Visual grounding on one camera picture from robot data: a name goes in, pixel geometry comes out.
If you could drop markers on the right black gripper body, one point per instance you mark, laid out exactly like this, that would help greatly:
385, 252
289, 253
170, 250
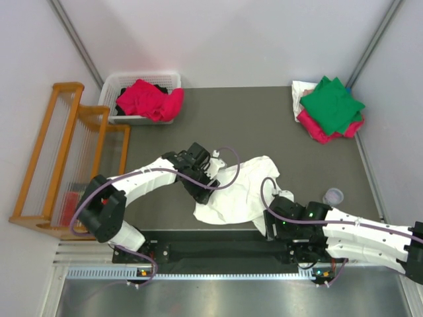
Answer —
283, 229

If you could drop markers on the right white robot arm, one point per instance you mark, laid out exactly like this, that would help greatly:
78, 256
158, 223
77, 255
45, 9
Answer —
354, 238

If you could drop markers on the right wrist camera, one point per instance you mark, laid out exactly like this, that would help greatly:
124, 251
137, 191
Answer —
284, 193

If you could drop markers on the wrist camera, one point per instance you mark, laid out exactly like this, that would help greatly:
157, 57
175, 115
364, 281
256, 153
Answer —
215, 164
284, 193

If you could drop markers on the white t-shirt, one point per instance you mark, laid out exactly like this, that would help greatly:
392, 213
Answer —
240, 202
297, 90

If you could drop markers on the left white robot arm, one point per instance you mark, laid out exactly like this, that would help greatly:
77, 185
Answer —
103, 204

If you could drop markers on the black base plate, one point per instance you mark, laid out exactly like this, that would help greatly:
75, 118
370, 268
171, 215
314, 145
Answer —
231, 251

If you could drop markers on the folded white t-shirt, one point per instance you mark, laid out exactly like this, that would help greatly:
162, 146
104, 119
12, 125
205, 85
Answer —
297, 90

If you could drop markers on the folded green t-shirt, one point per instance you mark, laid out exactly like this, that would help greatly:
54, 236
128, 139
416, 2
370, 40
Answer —
332, 106

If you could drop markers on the white plastic laundry basket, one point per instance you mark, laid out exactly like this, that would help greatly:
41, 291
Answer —
116, 81

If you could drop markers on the wooden rack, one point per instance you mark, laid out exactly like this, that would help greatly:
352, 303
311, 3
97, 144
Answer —
66, 156

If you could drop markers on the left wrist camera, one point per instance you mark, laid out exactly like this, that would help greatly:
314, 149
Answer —
215, 164

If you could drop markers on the folded pink t-shirt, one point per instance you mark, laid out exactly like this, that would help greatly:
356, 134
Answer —
316, 132

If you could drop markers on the white slotted cable duct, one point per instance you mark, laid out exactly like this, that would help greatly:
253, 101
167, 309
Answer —
138, 274

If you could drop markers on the pink t-shirt in basket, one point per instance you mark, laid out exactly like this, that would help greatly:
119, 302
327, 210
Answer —
170, 106

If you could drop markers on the clear plastic cup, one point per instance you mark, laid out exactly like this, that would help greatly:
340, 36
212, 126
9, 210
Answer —
333, 197

